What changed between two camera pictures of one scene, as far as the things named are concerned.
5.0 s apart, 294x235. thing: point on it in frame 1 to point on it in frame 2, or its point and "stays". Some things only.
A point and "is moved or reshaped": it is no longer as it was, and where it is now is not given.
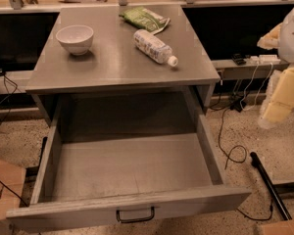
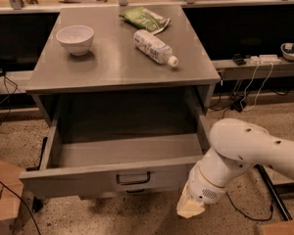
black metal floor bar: (272, 189) stays
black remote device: (238, 59) stays
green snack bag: (145, 19) stays
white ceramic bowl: (75, 39) stays
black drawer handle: (118, 211) to (133, 182)
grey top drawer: (91, 177) is moved or reshaped
